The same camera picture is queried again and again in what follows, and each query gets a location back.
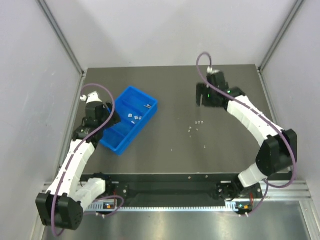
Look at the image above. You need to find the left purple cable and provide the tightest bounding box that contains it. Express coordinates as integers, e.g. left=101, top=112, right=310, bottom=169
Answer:
left=51, top=83, right=125, bottom=238

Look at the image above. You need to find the grey slotted cable duct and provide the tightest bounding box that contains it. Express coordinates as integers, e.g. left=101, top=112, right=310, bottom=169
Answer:
left=85, top=201, right=251, bottom=213

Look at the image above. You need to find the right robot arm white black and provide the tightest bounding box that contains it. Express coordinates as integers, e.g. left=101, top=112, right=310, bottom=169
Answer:
left=196, top=67, right=298, bottom=198

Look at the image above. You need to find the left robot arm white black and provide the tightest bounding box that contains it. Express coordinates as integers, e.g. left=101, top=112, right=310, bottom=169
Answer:
left=35, top=100, right=121, bottom=237

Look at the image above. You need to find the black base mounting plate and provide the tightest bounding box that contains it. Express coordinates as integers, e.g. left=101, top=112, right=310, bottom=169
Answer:
left=112, top=181, right=238, bottom=200

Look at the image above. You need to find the aluminium frame rail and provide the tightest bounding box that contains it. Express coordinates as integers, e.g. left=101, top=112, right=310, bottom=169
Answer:
left=257, top=180, right=313, bottom=201

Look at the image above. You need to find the blue plastic compartment bin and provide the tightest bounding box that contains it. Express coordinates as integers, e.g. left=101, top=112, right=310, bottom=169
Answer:
left=100, top=86, right=158, bottom=155

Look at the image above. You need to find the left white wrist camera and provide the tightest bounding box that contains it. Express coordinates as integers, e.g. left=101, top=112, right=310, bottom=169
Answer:
left=79, top=91, right=103, bottom=104

